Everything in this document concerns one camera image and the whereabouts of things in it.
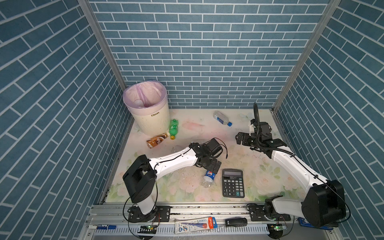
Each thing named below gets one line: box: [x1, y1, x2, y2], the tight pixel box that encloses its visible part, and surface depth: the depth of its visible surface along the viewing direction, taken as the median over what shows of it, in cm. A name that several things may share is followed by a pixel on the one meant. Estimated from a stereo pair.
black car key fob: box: [225, 217, 248, 227], surface depth 70 cm
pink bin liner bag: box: [122, 80, 168, 116], surface depth 98 cm
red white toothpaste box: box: [175, 216, 218, 234], surface depth 71 cm
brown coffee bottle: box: [146, 132, 170, 149], surface depth 98 cm
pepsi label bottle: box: [201, 170, 216, 188], surface depth 83 cm
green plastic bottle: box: [169, 118, 179, 140], surface depth 104 cm
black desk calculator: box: [222, 168, 245, 198], surface depth 84 cm
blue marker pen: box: [96, 224, 117, 230], surface depth 71 cm
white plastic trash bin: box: [122, 80, 170, 136], surface depth 97 cm
